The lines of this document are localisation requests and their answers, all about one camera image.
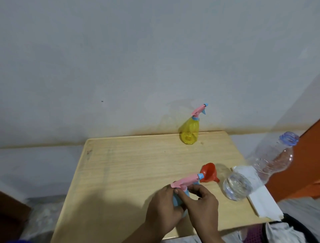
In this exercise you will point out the person's right hand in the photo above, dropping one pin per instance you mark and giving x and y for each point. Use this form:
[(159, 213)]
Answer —
[(203, 212)]

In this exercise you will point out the person's left hand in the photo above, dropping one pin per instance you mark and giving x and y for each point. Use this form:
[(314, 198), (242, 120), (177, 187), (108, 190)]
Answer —
[(160, 210)]

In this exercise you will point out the person's right thumb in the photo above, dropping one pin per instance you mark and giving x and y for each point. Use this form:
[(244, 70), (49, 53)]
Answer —
[(185, 199)]

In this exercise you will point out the person's left thumb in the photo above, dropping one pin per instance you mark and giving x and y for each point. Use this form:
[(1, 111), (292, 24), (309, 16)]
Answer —
[(170, 190)]

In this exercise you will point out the blue spray bottle pink trigger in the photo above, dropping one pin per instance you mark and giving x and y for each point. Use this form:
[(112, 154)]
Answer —
[(186, 180)]

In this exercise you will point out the person's right forearm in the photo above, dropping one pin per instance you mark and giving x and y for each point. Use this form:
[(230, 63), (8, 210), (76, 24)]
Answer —
[(212, 239)]

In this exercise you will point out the red plastic funnel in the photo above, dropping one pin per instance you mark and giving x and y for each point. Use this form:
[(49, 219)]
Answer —
[(208, 172)]

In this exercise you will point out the clear plastic water bottle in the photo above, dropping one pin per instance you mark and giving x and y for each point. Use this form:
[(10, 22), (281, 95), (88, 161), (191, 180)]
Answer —
[(237, 187)]

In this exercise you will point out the yellow spray bottle pink trigger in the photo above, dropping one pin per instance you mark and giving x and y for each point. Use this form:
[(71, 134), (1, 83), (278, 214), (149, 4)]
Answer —
[(190, 130)]

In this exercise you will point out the pink mesh fabric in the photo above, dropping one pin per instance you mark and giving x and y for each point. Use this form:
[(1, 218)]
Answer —
[(255, 234)]

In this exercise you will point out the white folded cloth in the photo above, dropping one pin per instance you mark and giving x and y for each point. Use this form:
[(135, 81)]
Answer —
[(265, 200)]

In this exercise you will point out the black and white bag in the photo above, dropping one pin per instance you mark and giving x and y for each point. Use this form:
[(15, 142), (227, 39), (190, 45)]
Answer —
[(292, 230)]

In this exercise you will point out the orange wooden door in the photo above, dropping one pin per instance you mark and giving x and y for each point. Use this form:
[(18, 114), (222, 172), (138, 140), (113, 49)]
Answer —
[(300, 165)]

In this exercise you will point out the clear plastic bag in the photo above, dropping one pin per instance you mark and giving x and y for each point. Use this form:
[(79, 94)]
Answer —
[(42, 217)]

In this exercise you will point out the dark brown wooden furniture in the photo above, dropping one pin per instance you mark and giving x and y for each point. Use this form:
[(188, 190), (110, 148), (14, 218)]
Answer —
[(12, 217)]

